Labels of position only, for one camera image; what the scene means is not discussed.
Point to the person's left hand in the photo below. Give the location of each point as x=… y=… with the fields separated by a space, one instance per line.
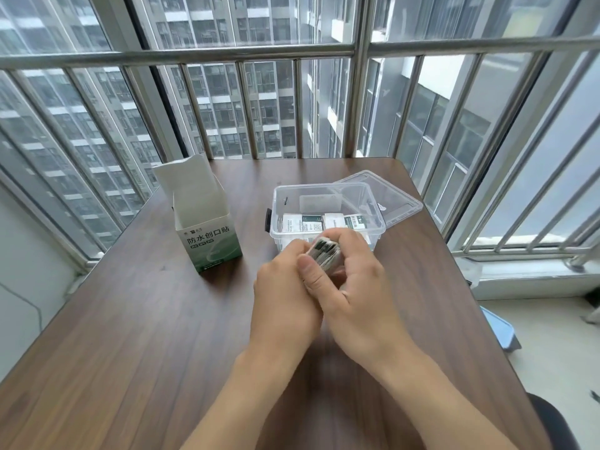
x=281 y=299

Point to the black round stool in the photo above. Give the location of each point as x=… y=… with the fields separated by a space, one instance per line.
x=555 y=426

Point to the bundle of bandage strips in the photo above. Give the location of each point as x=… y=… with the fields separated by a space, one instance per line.
x=326 y=253

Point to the clear plastic storage container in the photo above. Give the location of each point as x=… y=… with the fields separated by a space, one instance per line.
x=300 y=201

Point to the blue plastic bin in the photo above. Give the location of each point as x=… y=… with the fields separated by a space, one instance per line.
x=501 y=330

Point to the white plastic bag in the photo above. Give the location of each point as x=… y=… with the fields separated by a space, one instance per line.
x=468 y=271

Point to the pile of white bandage packets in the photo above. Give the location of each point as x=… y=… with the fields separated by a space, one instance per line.
x=304 y=224

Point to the person's right hand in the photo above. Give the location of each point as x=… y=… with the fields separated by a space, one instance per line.
x=361 y=304

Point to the clear plastic container lid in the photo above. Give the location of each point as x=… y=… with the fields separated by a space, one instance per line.
x=389 y=196

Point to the open green white bandage box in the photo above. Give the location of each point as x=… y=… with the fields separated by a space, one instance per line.
x=213 y=241

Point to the person's left fingers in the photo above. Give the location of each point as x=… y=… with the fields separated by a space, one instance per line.
x=295 y=248

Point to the metal window railing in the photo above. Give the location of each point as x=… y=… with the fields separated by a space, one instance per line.
x=234 y=55

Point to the person's right thumb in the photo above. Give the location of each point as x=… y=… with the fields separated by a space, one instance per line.
x=316 y=276

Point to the person's right forearm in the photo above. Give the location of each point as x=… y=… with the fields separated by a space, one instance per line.
x=436 y=407

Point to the person's left forearm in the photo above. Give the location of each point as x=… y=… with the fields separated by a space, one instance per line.
x=262 y=398

